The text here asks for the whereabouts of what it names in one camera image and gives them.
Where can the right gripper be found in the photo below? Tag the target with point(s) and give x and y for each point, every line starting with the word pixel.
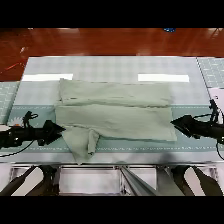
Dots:
pixel 190 126

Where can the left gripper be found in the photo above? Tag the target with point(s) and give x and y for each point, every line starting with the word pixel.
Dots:
pixel 46 132

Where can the pale green T-shirt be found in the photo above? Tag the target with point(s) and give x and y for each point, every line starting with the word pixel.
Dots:
pixel 116 116

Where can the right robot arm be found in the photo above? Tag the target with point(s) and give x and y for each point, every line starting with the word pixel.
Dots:
pixel 213 130

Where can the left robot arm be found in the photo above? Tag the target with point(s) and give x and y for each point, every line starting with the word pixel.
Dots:
pixel 16 135

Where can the silver frame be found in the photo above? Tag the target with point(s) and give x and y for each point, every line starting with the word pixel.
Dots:
pixel 110 176

